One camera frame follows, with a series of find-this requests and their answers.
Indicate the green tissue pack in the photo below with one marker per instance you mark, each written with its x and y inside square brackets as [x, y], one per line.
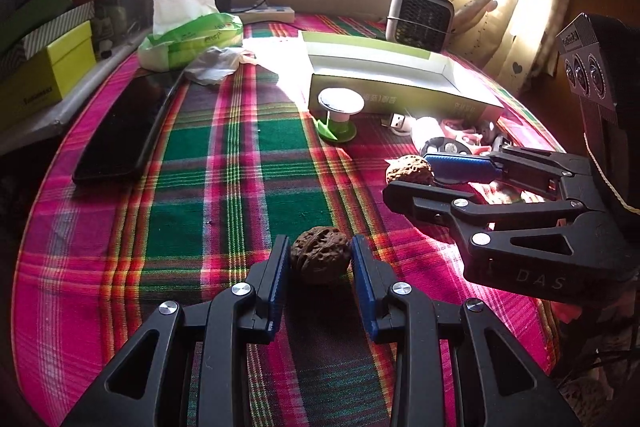
[182, 30]

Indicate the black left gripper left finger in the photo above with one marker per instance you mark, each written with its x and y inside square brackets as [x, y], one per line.
[147, 382]

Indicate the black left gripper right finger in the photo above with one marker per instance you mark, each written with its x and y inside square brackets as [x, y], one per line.
[496, 381]

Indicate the small white desk fan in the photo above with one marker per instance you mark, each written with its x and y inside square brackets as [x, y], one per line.
[424, 24]

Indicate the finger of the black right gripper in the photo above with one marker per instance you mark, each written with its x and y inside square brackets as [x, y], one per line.
[550, 174]
[443, 206]

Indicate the black round disc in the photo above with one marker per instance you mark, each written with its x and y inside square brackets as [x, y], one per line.
[443, 145]

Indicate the plaid pink green cloth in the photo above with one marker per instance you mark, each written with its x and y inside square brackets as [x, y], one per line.
[235, 165]

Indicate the striped box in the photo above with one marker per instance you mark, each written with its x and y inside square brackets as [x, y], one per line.
[25, 48]

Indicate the white green cardboard box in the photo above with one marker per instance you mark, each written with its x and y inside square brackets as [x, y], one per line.
[397, 79]

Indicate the brown walnut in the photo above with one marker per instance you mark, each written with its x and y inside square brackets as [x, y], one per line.
[409, 168]
[321, 255]

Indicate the black tablet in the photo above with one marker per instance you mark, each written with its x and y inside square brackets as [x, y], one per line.
[124, 141]

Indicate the white power strip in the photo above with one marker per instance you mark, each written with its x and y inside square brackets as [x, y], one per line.
[266, 14]

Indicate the crumpled white tissue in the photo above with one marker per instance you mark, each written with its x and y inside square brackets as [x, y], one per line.
[214, 64]

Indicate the white green round stand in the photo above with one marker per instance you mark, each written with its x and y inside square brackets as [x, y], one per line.
[340, 105]

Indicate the yellow green box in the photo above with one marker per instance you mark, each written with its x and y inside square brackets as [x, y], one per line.
[47, 77]

